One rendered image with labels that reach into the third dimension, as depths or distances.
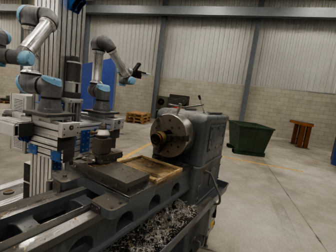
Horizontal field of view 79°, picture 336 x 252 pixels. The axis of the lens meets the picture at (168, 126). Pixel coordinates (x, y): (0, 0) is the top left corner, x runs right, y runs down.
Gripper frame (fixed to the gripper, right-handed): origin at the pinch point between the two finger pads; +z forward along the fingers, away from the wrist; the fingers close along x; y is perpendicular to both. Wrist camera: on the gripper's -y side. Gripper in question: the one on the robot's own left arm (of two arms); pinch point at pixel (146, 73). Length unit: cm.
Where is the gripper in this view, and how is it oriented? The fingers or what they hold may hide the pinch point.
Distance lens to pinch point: 233.7
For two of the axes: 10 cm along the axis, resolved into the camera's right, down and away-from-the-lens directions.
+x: 6.8, 3.2, -6.6
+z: 7.0, -0.2, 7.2
